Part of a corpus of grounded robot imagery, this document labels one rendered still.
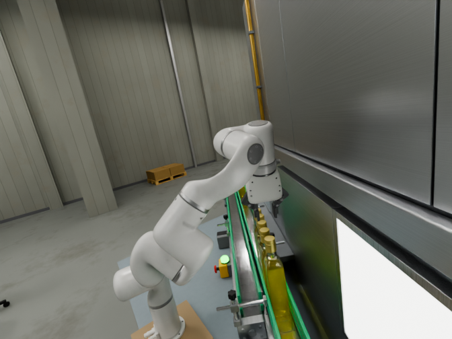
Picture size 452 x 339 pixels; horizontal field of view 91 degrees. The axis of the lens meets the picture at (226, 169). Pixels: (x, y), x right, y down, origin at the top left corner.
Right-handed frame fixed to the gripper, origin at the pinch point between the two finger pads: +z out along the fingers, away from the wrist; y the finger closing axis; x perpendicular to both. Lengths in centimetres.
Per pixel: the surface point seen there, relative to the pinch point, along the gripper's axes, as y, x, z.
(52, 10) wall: 281, -482, -170
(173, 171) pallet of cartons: 176, -584, 259
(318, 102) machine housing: -14.7, 1.6, -31.4
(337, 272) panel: -11.8, 20.9, 4.0
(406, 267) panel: -11.7, 35.5, -16.1
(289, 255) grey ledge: -12.6, -17.9, 43.4
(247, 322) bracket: 11.7, 12.1, 34.8
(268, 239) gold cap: 0.5, 3.2, 8.5
